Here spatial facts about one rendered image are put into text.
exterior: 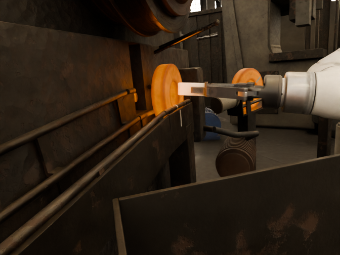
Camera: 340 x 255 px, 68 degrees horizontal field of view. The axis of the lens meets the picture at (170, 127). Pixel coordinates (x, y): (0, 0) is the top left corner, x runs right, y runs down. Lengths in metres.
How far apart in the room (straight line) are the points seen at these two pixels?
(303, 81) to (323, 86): 0.04
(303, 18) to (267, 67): 0.62
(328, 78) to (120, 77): 0.42
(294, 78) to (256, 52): 2.69
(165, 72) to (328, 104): 0.34
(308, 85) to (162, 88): 0.30
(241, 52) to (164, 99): 2.76
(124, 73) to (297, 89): 0.36
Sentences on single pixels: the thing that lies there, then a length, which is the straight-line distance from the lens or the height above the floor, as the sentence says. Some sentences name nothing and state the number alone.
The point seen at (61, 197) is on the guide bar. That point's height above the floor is 0.68.
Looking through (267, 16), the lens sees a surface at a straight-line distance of 3.28.
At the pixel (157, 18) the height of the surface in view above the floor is 0.90.
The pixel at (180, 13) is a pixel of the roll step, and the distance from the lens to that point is 0.63.
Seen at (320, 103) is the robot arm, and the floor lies 0.71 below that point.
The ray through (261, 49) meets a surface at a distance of 3.25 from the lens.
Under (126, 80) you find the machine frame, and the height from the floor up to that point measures 0.78.
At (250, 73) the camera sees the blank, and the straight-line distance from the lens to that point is 1.00.
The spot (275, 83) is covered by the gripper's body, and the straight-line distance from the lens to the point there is 0.58.
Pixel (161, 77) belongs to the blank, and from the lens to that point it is 0.59.
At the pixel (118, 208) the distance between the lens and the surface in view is 0.16.
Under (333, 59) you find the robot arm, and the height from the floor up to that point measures 0.79.
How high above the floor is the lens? 0.80
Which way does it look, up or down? 13 degrees down
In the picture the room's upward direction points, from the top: 5 degrees counter-clockwise
